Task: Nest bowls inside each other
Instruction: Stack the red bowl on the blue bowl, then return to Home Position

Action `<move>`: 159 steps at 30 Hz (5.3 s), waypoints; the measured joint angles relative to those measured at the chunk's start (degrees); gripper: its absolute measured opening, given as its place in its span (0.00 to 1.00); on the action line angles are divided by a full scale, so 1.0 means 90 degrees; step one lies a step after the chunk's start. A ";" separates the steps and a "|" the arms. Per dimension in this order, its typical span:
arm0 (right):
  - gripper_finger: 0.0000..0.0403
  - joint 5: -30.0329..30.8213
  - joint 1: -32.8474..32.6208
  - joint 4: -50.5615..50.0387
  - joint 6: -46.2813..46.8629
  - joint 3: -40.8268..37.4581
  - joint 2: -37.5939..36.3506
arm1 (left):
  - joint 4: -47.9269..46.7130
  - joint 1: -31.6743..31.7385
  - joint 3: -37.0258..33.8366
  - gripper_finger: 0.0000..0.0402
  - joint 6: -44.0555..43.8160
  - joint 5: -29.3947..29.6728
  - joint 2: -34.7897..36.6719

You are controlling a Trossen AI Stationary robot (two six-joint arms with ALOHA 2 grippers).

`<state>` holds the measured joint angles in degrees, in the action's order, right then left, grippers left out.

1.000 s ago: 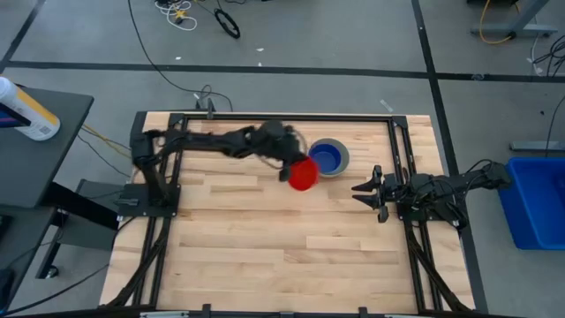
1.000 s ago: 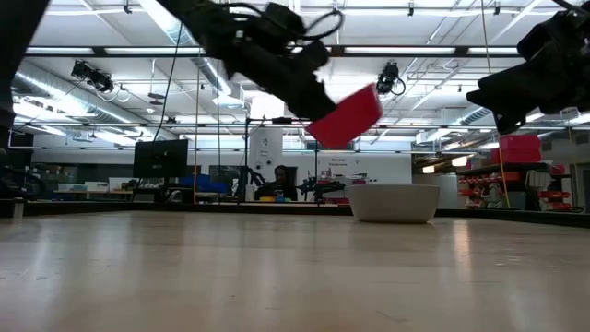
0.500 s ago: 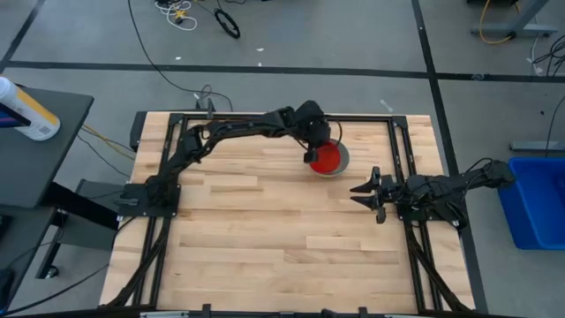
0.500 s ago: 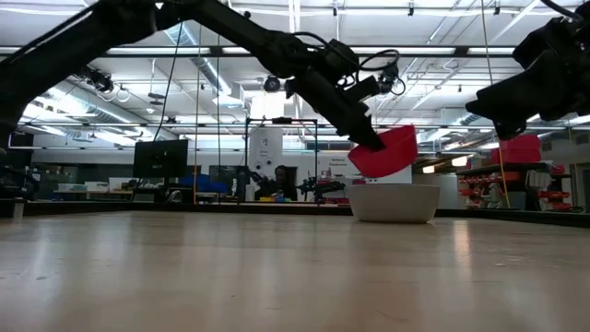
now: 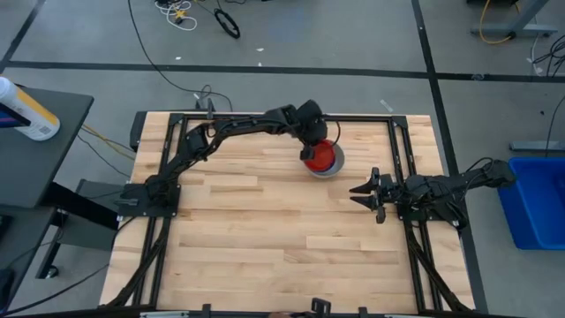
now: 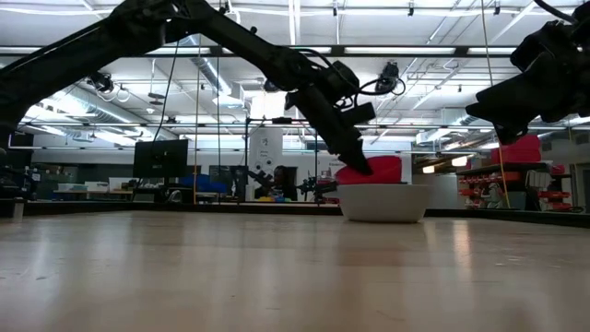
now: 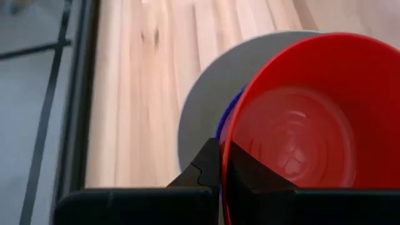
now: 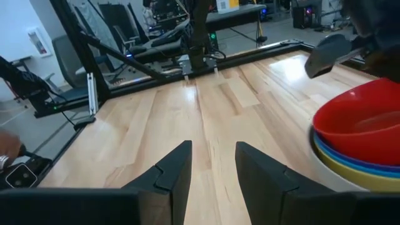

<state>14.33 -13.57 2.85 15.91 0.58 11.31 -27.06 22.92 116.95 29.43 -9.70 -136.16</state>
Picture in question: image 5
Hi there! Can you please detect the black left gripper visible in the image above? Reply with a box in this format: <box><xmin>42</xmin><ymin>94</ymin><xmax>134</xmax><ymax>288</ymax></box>
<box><xmin>294</xmin><ymin>99</ymin><xmax>330</xmax><ymax>162</ymax></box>

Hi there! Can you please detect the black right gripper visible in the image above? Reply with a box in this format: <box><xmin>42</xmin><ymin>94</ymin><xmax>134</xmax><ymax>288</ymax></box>
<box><xmin>348</xmin><ymin>166</ymin><xmax>406</xmax><ymax>225</ymax></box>

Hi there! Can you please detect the red plastic bowl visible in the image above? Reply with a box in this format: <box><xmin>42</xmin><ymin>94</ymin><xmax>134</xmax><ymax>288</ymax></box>
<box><xmin>304</xmin><ymin>139</ymin><xmax>338</xmax><ymax>173</ymax></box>

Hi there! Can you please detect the grey plastic bowl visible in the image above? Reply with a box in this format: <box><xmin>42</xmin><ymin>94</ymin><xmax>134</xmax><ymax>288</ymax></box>
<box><xmin>304</xmin><ymin>142</ymin><xmax>347</xmax><ymax>179</ymax></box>

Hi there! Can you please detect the blue plastic bin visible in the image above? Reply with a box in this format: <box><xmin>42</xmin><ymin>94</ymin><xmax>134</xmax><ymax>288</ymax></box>
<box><xmin>497</xmin><ymin>156</ymin><xmax>565</xmax><ymax>252</ymax></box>

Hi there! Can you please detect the grey floor bar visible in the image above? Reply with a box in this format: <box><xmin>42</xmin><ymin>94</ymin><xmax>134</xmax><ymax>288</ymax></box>
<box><xmin>508</xmin><ymin>140</ymin><xmax>565</xmax><ymax>153</ymax></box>

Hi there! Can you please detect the grey metal stand base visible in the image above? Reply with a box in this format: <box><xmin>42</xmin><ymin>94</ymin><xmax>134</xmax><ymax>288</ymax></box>
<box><xmin>469</xmin><ymin>0</ymin><xmax>559</xmax><ymax>40</ymax></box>

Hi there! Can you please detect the black side table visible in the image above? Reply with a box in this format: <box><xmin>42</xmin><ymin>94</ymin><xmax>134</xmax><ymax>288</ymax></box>
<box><xmin>0</xmin><ymin>85</ymin><xmax>95</xmax><ymax>209</ymax></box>

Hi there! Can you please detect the white bottle yellow label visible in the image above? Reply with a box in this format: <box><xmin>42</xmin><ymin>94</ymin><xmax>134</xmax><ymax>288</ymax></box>
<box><xmin>0</xmin><ymin>75</ymin><xmax>62</xmax><ymax>142</ymax></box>

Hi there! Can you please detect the black aluminium rig frame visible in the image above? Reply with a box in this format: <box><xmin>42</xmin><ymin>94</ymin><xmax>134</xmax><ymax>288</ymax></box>
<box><xmin>98</xmin><ymin>111</ymin><xmax>477</xmax><ymax>315</ymax></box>

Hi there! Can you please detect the black table-level camera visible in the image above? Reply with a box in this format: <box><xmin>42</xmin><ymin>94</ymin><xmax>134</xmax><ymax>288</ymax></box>
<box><xmin>310</xmin><ymin>297</ymin><xmax>333</xmax><ymax>316</ymax></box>

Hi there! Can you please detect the black coiled cable ring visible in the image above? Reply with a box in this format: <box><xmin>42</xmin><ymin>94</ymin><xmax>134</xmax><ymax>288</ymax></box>
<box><xmin>213</xmin><ymin>8</ymin><xmax>242</xmax><ymax>40</ymax></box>

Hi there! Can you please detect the long black floor cable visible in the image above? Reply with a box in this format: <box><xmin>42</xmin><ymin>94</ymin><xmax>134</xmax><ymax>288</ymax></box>
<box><xmin>127</xmin><ymin>0</ymin><xmax>234</xmax><ymax>112</ymax></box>

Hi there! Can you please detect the white cable bundle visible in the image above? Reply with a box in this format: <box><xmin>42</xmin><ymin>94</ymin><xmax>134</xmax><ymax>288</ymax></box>
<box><xmin>154</xmin><ymin>0</ymin><xmax>199</xmax><ymax>33</ymax></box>

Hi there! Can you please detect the thin yellow cable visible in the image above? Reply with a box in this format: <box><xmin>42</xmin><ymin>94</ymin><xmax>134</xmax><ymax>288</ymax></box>
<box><xmin>80</xmin><ymin>124</ymin><xmax>137</xmax><ymax>161</ymax></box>

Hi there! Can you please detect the yellow floor cable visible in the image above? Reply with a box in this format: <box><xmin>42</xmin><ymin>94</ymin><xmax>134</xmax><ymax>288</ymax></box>
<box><xmin>478</xmin><ymin>0</ymin><xmax>523</xmax><ymax>46</ymax></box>

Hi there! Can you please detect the black cable bunch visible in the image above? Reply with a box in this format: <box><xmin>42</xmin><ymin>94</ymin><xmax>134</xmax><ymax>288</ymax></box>
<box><xmin>531</xmin><ymin>34</ymin><xmax>565</xmax><ymax>79</ymax></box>

